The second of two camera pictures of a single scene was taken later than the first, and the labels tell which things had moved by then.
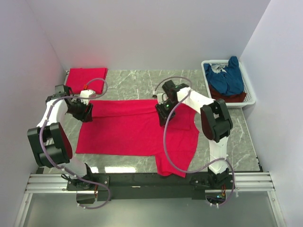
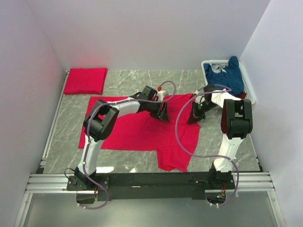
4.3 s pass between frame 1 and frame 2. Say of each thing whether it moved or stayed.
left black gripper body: moved
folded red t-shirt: stayed
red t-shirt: moved
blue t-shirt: stayed
